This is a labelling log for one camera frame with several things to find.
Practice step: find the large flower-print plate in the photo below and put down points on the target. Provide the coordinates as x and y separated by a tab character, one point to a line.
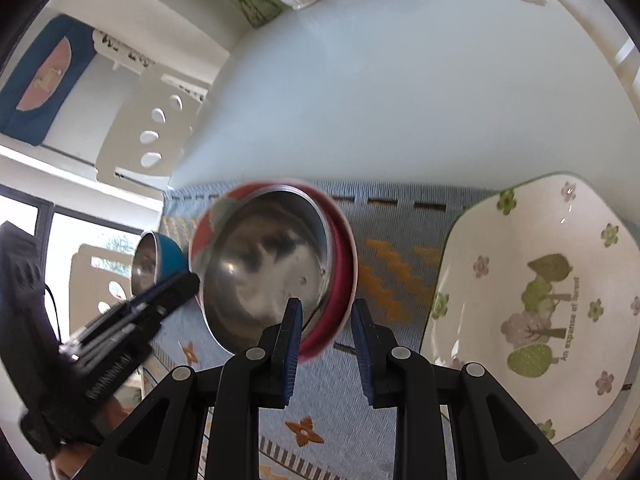
500	270

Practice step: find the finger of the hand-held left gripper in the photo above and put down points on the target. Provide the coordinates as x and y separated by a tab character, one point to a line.
165	292

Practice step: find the pink cartoon bowl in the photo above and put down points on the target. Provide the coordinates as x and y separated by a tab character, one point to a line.
341	280

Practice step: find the large stainless steel bowl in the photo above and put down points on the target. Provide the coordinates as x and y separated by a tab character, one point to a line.
250	270

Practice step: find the white chair with oval cutouts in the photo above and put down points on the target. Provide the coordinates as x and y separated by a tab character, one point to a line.
627	55
130	125
87	265

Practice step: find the patterned woven table mat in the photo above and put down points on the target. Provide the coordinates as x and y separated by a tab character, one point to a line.
390	270

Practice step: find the blue wall poster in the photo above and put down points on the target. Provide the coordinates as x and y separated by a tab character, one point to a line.
30	115

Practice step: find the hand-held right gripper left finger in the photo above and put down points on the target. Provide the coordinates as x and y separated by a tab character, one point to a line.
292	350

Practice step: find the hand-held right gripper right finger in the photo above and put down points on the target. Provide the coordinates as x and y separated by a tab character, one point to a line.
362	350

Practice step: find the small blue steel bowl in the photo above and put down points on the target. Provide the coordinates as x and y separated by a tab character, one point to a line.
172	257

